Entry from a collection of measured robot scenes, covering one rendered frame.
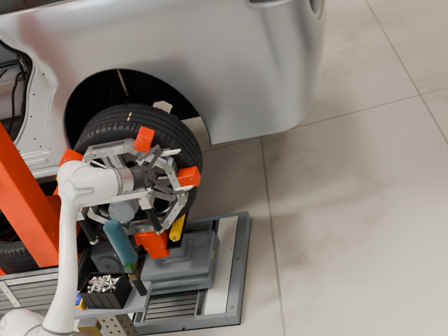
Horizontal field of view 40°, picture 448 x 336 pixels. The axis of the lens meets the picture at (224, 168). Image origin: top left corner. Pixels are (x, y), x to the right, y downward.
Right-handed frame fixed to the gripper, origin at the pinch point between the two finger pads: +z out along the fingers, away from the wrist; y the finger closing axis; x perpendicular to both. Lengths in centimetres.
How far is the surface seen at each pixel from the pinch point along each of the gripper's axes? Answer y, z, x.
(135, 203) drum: -11, 17, -83
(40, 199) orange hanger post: -33, -13, -124
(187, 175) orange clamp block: -16, 40, -67
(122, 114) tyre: -55, 22, -76
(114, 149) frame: -37, 11, -74
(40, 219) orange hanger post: -23, -16, -125
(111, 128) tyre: -48, 13, -74
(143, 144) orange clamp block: -33, 21, -64
